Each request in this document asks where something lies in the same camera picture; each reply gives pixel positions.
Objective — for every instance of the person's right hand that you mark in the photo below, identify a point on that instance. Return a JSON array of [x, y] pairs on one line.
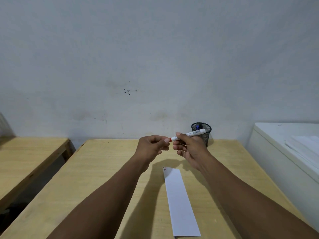
[[194, 151]]

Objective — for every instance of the person's left hand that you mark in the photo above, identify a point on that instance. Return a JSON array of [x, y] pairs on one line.
[[147, 149]]

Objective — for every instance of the person's right middle finger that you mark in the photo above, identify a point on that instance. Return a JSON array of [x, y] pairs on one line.
[[179, 148]]

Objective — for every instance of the person's left thumb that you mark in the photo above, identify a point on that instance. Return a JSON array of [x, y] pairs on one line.
[[159, 138]]

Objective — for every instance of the person's right thumb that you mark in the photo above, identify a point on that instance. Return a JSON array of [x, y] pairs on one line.
[[182, 137]]

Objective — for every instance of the white marker with red tip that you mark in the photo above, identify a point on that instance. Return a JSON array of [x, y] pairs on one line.
[[195, 133]]

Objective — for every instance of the person's left forearm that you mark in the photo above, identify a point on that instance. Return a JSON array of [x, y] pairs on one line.
[[104, 201]]

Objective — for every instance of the person's right forearm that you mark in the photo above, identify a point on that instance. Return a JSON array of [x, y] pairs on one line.
[[249, 204]]

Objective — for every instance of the blue pen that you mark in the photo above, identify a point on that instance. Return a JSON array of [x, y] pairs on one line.
[[198, 127]]

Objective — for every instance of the black mesh pen holder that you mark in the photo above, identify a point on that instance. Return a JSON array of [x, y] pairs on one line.
[[206, 134]]

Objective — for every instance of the white paper strip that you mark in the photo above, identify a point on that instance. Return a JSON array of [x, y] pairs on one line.
[[180, 204]]

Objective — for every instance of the white cabinet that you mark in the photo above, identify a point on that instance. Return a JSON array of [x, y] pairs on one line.
[[276, 161]]

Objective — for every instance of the stack of white papers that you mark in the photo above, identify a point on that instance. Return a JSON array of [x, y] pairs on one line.
[[305, 148]]

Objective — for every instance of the wooden side table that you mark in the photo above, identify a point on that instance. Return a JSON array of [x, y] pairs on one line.
[[27, 159]]

